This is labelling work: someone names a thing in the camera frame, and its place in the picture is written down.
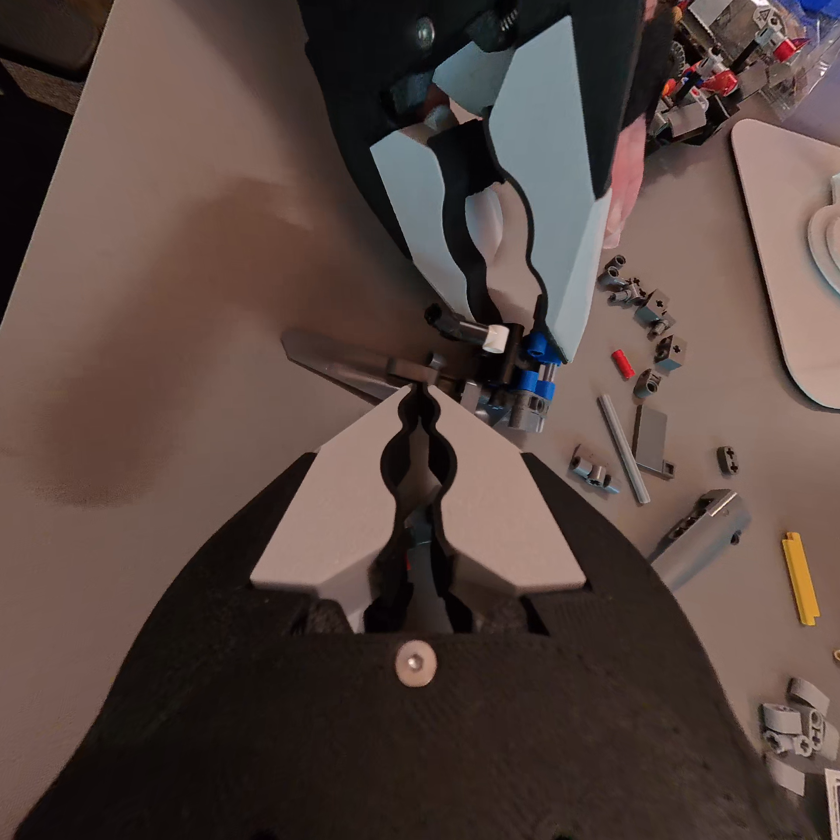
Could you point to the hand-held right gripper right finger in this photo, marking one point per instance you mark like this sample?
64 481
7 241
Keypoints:
505 518

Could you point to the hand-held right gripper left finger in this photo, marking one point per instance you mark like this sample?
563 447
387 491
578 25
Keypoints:
321 512

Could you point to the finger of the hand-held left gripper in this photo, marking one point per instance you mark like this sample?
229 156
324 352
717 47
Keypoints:
558 164
420 197

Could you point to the black blue lego assembly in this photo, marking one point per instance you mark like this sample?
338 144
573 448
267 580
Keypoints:
535 387

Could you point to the dark grey long lego panel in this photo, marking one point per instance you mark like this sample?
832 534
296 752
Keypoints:
341 359

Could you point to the grey blue lego connector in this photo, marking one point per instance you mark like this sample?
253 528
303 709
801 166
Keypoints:
594 471

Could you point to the light grey lego axle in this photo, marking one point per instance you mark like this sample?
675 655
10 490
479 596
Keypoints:
620 446

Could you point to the partly built lego car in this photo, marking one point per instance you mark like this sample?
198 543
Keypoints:
682 98

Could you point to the dark grey flat lego plate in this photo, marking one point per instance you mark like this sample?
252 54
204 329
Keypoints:
649 433

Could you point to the row of small grey lego connectors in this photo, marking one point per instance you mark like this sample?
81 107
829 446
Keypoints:
656 308

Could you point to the red lego pin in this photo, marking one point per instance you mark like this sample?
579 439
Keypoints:
623 363

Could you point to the large grey lego panel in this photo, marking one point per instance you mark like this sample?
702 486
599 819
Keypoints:
702 525

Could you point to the black small lego bush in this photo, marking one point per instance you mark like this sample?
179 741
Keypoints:
727 459

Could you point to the clear bag of lego parts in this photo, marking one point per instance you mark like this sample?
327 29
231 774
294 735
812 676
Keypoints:
768 46

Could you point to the yellow lego beam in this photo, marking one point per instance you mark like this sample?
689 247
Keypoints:
800 577

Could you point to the pile of light grey lego pieces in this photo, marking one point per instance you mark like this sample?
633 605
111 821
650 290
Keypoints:
797 722

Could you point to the person's left hand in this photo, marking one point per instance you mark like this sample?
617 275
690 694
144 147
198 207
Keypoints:
628 177

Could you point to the white printed card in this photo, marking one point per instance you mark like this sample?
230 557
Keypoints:
832 797

